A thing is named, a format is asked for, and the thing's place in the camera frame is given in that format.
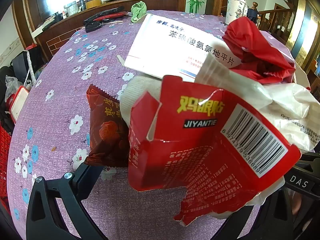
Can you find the white patterned pole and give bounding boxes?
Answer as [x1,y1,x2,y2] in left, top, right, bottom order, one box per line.
[24,50,35,85]

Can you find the purple floral tablecloth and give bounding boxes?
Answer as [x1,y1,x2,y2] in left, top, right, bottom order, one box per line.
[7,10,310,240]

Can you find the white paper cup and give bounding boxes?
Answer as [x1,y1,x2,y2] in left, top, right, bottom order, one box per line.
[226,0,248,25]

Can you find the small black pouch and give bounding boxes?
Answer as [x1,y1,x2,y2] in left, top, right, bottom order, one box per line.
[85,21,103,33]

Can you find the green cloth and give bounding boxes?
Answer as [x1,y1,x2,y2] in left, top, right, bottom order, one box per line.
[131,1,148,23]

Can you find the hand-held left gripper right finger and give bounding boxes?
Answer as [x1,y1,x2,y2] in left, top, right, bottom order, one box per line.
[200,187,293,240]

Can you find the torn red cardboard box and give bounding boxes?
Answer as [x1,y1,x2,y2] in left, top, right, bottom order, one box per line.
[127,75,302,227]

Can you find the dark bag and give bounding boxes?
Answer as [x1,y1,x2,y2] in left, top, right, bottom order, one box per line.
[11,46,47,80]

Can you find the white plastic bag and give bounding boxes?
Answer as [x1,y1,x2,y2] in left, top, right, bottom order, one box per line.
[195,30,320,153]

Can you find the wooden counter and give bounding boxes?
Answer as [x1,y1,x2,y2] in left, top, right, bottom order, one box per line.
[11,0,180,63]

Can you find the long white medicine box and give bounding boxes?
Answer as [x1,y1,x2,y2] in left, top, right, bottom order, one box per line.
[124,14,242,80]

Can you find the dark red snack wrapper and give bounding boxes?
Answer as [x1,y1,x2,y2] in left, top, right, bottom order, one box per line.
[84,84,130,168]

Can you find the clear plastic bag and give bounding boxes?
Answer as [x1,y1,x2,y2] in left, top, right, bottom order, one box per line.
[4,76,20,100]

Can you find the white flat board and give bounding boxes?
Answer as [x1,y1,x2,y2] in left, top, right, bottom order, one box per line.
[31,26,51,38]

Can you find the crumpled red plastic bag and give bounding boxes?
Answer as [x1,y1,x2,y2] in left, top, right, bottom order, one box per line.
[222,16,297,80]

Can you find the red plastic basket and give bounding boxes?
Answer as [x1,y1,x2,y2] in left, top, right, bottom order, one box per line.
[0,124,12,200]

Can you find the black and red tools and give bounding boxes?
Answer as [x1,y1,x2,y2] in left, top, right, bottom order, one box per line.
[86,6,125,22]

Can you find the white red-rimmed lid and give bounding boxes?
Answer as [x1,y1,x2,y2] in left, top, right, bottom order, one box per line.
[9,85,30,123]

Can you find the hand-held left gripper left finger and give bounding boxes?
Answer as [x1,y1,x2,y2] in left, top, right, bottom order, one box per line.
[26,162,105,240]

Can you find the wooden stair railing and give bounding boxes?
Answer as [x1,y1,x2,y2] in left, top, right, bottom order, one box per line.
[252,1,283,33]

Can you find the black sofa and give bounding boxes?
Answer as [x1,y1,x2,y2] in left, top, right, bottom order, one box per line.
[0,66,15,130]

